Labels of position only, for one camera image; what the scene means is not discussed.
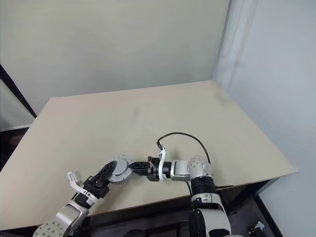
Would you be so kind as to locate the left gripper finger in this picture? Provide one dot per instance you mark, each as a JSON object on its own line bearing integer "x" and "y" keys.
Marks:
{"x": 106, "y": 170}

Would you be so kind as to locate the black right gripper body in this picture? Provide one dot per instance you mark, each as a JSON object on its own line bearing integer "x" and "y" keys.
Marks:
{"x": 154, "y": 170}

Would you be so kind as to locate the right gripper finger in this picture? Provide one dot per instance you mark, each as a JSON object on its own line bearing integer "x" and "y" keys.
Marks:
{"x": 140, "y": 165}
{"x": 142, "y": 172}

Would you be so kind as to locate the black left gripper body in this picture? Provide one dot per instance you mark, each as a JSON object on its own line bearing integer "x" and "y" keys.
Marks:
{"x": 96, "y": 188}

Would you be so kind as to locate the grey motor cover disc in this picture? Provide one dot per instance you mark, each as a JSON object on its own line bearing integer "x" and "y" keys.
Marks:
{"x": 122, "y": 164}

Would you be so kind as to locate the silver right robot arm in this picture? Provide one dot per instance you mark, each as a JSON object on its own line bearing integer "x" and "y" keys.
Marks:
{"x": 197, "y": 168}

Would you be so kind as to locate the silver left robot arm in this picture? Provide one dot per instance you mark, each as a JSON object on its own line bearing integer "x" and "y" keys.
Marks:
{"x": 66, "y": 214}

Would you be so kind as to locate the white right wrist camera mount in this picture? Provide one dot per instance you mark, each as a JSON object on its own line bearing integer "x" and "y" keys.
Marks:
{"x": 161, "y": 170}

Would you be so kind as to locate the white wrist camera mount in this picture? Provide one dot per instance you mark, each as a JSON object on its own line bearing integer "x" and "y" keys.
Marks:
{"x": 161, "y": 170}
{"x": 79, "y": 189}

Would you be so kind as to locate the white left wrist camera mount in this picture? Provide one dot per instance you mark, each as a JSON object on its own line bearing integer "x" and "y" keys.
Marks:
{"x": 79, "y": 189}

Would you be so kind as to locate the black table frame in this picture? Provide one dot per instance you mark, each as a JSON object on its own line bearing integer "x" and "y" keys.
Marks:
{"x": 148, "y": 212}

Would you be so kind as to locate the black diagonal wall beam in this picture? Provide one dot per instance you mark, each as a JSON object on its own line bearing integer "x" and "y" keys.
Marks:
{"x": 17, "y": 95}

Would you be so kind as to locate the white wall corner trim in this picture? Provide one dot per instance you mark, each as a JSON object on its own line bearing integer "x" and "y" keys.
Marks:
{"x": 228, "y": 37}

